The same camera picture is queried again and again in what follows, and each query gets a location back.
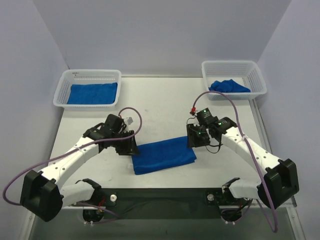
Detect blue towel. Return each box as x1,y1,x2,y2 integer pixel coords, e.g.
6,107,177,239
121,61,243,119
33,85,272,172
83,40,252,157
67,82,118,105
131,136,197,175

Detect blue towels pile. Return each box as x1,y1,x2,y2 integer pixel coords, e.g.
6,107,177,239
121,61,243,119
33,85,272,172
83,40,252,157
208,79,251,93

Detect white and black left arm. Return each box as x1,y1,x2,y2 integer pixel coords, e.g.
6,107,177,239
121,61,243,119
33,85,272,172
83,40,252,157
20,114,140,222

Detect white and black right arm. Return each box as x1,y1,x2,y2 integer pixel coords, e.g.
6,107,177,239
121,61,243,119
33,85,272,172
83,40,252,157
186,108,300,209

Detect white basket with towels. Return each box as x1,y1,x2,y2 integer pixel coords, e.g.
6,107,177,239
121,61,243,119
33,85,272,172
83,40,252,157
201,60,267,101

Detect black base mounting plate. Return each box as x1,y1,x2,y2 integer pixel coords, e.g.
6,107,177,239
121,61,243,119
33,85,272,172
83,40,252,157
72,187,251,221

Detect empty white plastic basket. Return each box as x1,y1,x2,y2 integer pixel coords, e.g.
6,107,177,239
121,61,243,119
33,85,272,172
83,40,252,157
53,69,122,111

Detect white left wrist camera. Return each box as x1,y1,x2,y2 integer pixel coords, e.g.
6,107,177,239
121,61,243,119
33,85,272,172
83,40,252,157
123,117,134,126

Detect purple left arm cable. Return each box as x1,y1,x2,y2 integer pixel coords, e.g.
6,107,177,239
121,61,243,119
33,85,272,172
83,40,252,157
2,107,144,224

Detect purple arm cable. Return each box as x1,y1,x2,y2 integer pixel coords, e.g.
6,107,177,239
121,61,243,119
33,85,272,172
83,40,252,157
2,107,144,224
190,90,279,233

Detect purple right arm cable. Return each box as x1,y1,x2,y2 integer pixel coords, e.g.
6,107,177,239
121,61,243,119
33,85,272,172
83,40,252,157
190,90,279,233

